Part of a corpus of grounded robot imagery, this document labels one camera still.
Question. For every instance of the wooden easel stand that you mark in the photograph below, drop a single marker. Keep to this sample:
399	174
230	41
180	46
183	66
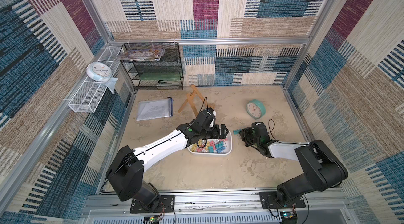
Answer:
190	100

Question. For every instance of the white plastic storage box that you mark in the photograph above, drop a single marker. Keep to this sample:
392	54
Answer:
214	147

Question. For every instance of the white round wall clock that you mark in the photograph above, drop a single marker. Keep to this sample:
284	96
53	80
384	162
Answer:
99	72

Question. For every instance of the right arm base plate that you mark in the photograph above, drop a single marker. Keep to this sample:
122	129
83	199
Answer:
276	200

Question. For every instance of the black stapler on shelf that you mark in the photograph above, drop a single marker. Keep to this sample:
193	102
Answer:
168	83

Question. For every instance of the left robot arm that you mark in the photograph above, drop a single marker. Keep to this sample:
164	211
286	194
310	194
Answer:
125	174

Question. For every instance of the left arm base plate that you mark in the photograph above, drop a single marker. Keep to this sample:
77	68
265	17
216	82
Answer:
163	203

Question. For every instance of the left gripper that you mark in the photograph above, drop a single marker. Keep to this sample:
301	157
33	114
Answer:
216	135

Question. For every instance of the green round alarm clock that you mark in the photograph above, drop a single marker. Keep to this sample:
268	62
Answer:
255	109

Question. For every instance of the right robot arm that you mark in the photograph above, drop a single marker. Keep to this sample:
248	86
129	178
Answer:
321	168

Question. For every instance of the black mesh shelf rack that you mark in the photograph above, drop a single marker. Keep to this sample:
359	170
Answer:
146	74

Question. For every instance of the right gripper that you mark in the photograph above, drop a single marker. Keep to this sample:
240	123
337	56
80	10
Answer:
246	134

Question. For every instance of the white wire mesh basket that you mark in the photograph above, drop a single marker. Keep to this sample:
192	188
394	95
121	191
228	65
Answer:
89	94

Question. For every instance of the magazine on shelf top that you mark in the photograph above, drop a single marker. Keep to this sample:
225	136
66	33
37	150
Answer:
140	55

